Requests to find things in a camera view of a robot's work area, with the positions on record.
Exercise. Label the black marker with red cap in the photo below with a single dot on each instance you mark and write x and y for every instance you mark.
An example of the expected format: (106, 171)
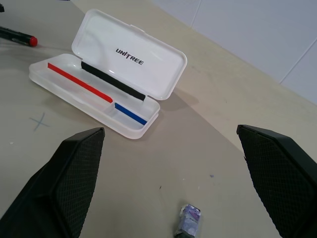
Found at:
(18, 36)

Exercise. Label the white plastic pencil case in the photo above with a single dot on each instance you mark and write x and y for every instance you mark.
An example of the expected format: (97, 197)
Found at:
(109, 74)

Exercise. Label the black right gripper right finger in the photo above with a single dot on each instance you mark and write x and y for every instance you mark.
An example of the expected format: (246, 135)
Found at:
(280, 178)

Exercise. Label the purple wrapped eraser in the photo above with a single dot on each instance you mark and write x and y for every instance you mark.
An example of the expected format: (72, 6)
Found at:
(188, 220)

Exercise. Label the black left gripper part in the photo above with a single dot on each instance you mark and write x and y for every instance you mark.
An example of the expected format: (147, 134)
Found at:
(1, 7)

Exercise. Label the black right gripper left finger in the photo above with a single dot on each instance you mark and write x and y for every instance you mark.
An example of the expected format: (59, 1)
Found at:
(59, 188)

